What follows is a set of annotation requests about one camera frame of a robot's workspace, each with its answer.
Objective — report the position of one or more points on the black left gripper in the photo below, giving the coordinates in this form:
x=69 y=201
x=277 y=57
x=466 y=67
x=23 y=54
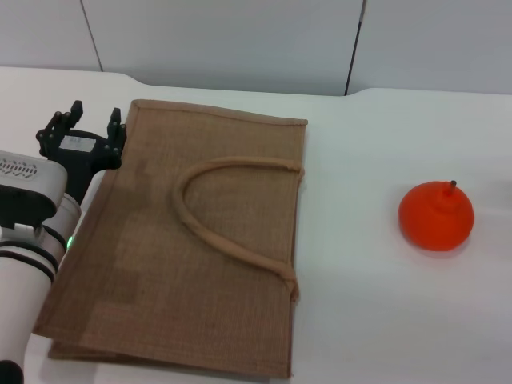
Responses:
x=86 y=160

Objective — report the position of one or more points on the orange fruit with stem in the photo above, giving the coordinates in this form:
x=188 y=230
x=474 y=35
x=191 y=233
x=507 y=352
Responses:
x=434 y=224

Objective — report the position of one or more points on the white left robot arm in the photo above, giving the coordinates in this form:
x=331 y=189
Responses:
x=24 y=288

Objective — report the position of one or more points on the brown jute handbag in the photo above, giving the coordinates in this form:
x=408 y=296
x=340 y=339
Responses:
x=208 y=240

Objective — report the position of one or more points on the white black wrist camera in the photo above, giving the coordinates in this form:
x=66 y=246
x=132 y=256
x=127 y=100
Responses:
x=28 y=180

